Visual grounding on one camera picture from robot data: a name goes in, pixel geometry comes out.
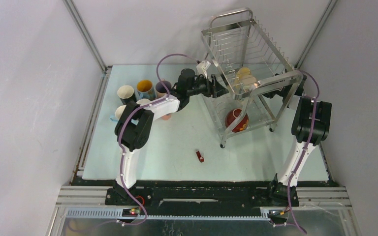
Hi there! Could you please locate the light blue mug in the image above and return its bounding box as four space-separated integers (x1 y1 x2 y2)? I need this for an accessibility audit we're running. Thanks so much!
110 105 126 122

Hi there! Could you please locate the salmon pink cup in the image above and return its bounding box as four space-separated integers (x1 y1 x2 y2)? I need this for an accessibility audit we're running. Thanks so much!
161 113 172 120

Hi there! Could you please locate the pink mug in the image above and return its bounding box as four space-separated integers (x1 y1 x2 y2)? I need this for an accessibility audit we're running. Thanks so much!
136 98 151 106

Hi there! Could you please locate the aluminium frame post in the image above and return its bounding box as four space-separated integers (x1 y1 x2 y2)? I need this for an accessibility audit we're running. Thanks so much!
295 0 338 69
63 0 107 73

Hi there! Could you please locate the beige cup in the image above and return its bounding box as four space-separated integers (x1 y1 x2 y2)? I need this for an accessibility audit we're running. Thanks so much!
241 75 258 92

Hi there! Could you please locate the small red broken piece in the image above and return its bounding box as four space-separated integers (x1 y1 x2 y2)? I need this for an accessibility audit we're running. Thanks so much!
195 150 204 163

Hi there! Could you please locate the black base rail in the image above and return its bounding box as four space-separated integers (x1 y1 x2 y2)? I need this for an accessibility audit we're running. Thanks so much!
58 179 348 221

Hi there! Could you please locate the metal dish rack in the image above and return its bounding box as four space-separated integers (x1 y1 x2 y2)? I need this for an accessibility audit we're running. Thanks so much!
201 7 303 148

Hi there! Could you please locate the dark red mug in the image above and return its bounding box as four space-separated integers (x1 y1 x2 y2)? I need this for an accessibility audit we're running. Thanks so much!
224 108 250 133

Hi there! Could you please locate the pale pink cup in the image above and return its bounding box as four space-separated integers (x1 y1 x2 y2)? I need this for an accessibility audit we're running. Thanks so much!
155 80 172 98

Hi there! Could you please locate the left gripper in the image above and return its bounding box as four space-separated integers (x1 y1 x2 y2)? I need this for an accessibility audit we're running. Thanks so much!
187 72 228 98

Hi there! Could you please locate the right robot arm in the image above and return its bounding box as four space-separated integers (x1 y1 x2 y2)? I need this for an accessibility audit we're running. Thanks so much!
266 72 332 207

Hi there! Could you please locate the blue patterned mug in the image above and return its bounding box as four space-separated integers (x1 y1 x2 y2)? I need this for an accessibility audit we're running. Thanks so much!
136 80 157 101

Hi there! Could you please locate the aluminium frame post right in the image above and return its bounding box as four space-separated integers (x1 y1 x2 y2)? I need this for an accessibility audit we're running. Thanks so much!
295 0 338 69

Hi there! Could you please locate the aluminium frame post left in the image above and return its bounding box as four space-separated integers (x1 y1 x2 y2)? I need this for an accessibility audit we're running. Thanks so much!
63 0 107 73

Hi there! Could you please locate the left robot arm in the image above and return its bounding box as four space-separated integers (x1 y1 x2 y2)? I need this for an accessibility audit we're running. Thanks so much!
114 68 229 205

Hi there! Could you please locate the orange yellow cup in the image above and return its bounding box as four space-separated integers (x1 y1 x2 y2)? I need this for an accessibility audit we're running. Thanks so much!
236 67 251 80

